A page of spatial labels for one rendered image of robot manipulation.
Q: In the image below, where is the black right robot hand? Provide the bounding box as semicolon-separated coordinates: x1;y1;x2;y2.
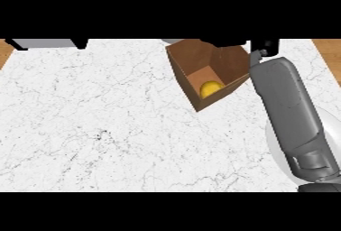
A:
198;38;281;58

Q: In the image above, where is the brown cardboard box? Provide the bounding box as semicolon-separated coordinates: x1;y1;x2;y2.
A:
166;38;253;113

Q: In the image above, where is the yellow lemon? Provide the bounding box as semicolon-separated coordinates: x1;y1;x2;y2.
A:
198;79;226;100

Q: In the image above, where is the small pale grey appliance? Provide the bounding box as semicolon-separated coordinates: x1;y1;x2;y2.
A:
160;38;185;45

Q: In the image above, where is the grey and black appliance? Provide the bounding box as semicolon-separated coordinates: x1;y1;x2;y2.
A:
5;38;91;51

